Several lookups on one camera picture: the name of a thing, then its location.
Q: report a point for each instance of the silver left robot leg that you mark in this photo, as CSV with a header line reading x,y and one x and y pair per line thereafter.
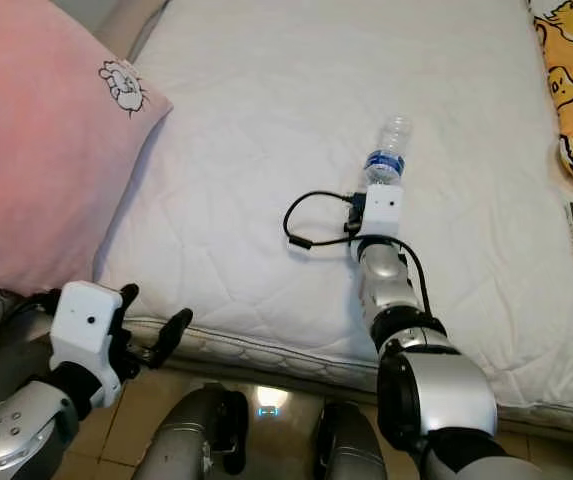
x,y
186,440

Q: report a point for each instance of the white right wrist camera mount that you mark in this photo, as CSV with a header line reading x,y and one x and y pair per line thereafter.
x,y
383,208

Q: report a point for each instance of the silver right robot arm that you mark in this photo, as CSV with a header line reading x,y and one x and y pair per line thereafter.
x,y
456,390

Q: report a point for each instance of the pink sheep print pillow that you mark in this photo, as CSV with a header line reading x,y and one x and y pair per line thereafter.
x,y
46,150

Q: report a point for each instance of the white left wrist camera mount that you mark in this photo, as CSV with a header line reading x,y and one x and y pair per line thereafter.
x,y
86,325

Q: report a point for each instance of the white quilted mattress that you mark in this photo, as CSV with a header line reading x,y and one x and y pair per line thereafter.
x,y
276,100

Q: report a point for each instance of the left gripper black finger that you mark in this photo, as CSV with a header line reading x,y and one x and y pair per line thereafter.
x,y
128,297
176,335

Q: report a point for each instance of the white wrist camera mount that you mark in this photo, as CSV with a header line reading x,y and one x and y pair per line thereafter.
x,y
86,325
383,208

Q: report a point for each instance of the clear blue label water bottle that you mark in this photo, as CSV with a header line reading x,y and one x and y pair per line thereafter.
x,y
388,152

